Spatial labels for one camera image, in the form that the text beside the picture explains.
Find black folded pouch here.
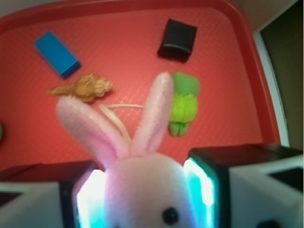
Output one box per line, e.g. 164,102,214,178
157,19,198,62

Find green knitted ball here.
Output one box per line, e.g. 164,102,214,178
0,123,3,140

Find blue rectangular block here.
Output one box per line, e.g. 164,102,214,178
34,31,81,79

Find green plush toy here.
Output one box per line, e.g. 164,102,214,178
169,72,200,136

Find red plastic tray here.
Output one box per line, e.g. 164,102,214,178
0,0,280,169

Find pink plush bunny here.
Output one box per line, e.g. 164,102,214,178
56,72,198,228

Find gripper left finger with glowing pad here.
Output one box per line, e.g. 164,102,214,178
0,161,105,228

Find golden conch shell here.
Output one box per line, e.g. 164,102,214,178
47,74,114,103

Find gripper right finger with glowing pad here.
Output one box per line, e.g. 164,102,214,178
183,143,304,228

